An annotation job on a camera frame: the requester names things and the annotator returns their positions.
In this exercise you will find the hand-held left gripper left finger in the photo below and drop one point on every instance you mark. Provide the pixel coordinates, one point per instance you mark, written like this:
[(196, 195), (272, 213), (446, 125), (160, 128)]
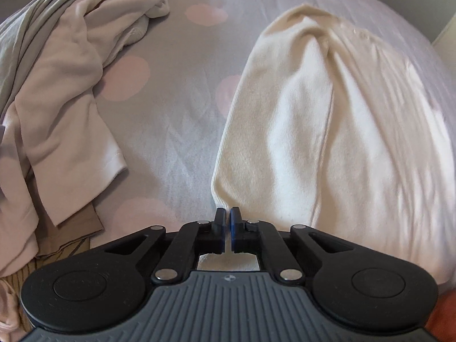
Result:
[(221, 221)]

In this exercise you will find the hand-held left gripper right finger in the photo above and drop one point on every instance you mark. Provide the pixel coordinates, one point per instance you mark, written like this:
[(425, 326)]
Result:
[(234, 221)]

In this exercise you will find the cream knit sweater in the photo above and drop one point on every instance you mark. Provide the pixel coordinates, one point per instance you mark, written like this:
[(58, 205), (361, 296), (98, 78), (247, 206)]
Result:
[(302, 131)]

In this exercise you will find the tan garment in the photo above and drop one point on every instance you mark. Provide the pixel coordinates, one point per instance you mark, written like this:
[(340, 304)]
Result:
[(71, 231)]

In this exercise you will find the light pink shirt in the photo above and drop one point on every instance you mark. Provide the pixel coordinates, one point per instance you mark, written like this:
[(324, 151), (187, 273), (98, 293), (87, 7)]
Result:
[(60, 96)]

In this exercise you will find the orange cloth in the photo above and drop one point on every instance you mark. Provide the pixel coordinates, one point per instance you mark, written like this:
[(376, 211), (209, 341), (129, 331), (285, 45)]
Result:
[(443, 317)]

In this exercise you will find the grey-green garment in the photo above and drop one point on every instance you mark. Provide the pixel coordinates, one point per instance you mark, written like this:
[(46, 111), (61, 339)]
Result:
[(21, 42)]

